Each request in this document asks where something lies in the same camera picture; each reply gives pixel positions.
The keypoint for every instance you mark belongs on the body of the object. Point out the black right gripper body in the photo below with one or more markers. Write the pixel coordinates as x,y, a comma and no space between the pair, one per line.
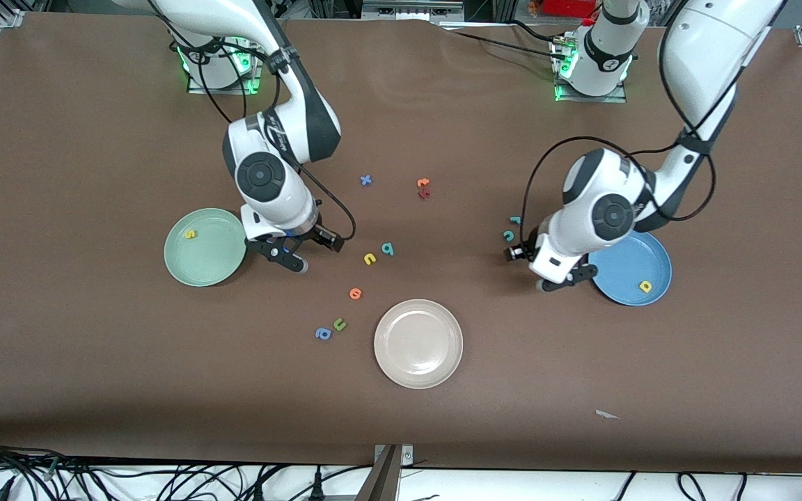
317,234

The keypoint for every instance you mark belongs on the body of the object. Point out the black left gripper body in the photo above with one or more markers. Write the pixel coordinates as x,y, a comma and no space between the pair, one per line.
528,249

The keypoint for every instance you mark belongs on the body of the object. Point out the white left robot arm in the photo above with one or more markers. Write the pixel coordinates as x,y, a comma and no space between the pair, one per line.
707,49

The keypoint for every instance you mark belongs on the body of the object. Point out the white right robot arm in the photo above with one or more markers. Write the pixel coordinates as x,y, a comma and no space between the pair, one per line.
289,202

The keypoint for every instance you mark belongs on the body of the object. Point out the green letter u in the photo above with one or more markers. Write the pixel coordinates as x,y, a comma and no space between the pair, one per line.
340,328

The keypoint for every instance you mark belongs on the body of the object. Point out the blue letter a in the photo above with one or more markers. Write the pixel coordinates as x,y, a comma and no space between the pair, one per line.
328,332

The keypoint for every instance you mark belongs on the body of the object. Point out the green plate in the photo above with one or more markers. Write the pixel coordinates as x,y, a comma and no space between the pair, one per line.
209,261

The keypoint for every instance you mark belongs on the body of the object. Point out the blue plate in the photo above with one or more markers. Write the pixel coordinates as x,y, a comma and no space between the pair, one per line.
651,261

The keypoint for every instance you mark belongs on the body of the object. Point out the beige plate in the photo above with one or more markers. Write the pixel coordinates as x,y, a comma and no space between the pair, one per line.
418,344

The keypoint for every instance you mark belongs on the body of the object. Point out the white paper scrap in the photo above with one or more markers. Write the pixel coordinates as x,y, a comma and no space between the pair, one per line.
604,415

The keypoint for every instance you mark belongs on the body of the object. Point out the grey power strip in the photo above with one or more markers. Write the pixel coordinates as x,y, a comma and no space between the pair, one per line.
411,8

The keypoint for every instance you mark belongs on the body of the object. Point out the red box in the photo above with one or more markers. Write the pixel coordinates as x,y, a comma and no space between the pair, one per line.
564,7

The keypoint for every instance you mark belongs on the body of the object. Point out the grey metal bracket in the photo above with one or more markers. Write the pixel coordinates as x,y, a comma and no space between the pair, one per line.
383,480

